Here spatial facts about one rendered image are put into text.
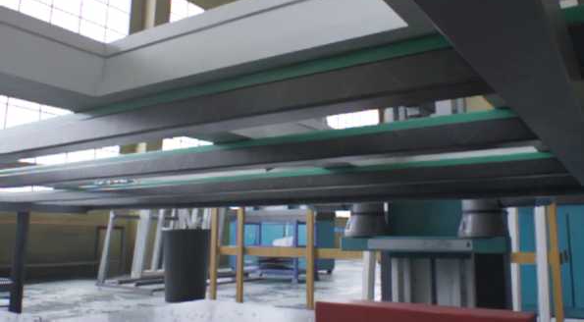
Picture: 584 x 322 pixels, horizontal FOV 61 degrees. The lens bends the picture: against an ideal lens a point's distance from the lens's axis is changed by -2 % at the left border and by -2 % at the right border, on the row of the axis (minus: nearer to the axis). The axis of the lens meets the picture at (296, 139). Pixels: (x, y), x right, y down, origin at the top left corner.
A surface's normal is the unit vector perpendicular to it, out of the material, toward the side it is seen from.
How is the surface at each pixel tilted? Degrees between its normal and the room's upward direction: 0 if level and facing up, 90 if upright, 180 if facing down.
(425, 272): 90
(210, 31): 90
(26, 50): 90
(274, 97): 90
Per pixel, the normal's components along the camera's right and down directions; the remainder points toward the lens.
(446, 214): -0.47, -0.17
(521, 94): 0.00, 0.98
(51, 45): 0.84, -0.10
